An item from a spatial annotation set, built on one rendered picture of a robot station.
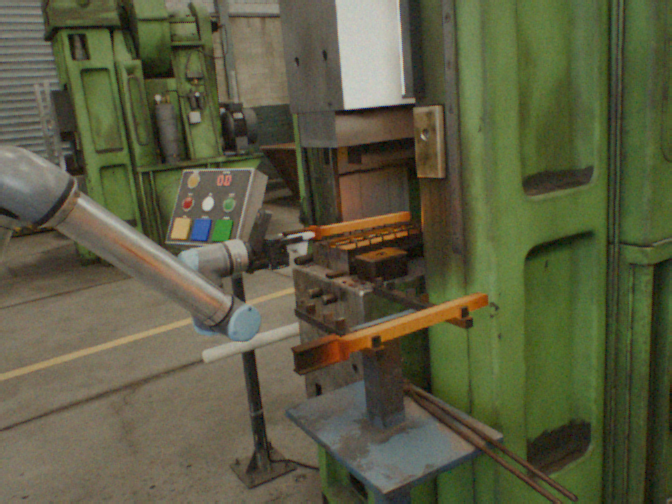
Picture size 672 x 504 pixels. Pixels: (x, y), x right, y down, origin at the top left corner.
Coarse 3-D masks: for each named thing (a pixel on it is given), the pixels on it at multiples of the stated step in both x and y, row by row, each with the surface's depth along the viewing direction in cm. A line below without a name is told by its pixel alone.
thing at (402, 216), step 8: (384, 216) 178; (392, 216) 179; (400, 216) 180; (408, 216) 182; (336, 224) 171; (344, 224) 170; (352, 224) 172; (360, 224) 173; (368, 224) 175; (376, 224) 176; (288, 232) 162; (296, 232) 162; (304, 232) 164; (312, 232) 166; (320, 232) 165; (328, 232) 168; (336, 232) 169
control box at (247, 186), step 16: (208, 176) 211; (224, 176) 206; (240, 176) 202; (256, 176) 201; (192, 192) 213; (208, 192) 208; (224, 192) 204; (240, 192) 200; (256, 192) 202; (176, 208) 215; (192, 208) 211; (224, 208) 202; (240, 208) 198; (256, 208) 202; (192, 224) 208; (240, 224) 197; (176, 240) 211; (192, 240) 206; (208, 240) 202
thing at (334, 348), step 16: (448, 304) 118; (464, 304) 118; (480, 304) 121; (400, 320) 112; (416, 320) 112; (432, 320) 114; (336, 336) 106; (352, 336) 106; (368, 336) 107; (384, 336) 109; (304, 352) 101; (320, 352) 103; (336, 352) 104; (304, 368) 101; (320, 368) 102
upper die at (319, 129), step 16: (320, 112) 162; (336, 112) 156; (352, 112) 158; (368, 112) 161; (384, 112) 164; (400, 112) 167; (304, 128) 171; (320, 128) 163; (336, 128) 157; (352, 128) 159; (368, 128) 162; (384, 128) 165; (400, 128) 168; (304, 144) 173; (320, 144) 165; (336, 144) 158; (352, 144) 160
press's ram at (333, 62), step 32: (288, 0) 164; (320, 0) 151; (352, 0) 147; (384, 0) 152; (288, 32) 167; (320, 32) 154; (352, 32) 149; (384, 32) 154; (288, 64) 171; (320, 64) 157; (352, 64) 150; (384, 64) 155; (320, 96) 160; (352, 96) 152; (384, 96) 157
